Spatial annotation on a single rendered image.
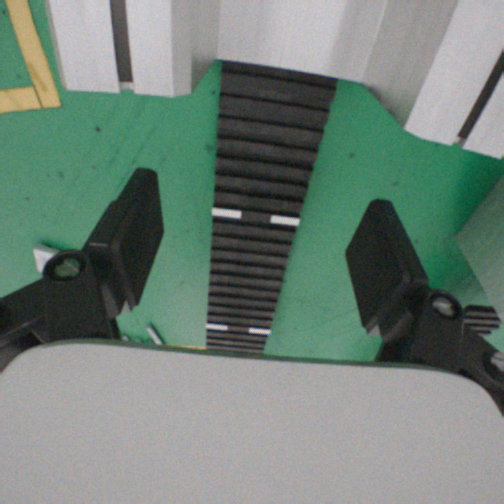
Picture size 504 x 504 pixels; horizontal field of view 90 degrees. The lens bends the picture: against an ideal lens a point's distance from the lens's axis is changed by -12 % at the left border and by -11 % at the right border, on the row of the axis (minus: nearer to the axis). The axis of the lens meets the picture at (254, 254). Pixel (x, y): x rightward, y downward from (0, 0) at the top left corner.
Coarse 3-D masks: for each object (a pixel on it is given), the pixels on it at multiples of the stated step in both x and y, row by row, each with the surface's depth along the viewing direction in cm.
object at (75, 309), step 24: (48, 264) 6; (72, 264) 7; (48, 288) 6; (72, 288) 6; (96, 288) 6; (48, 312) 6; (72, 312) 6; (96, 312) 6; (72, 336) 5; (96, 336) 5; (120, 336) 8
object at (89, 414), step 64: (0, 384) 4; (64, 384) 4; (128, 384) 4; (192, 384) 4; (256, 384) 5; (320, 384) 5; (384, 384) 5; (448, 384) 5; (0, 448) 3; (64, 448) 3; (128, 448) 4; (192, 448) 4; (256, 448) 4; (320, 448) 4; (384, 448) 4; (448, 448) 4
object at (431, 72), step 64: (64, 0) 4; (128, 0) 4; (192, 0) 4; (256, 0) 7; (320, 0) 7; (384, 0) 7; (448, 0) 4; (64, 64) 5; (128, 64) 5; (192, 64) 5; (320, 64) 8; (384, 64) 7; (448, 64) 5; (448, 128) 5
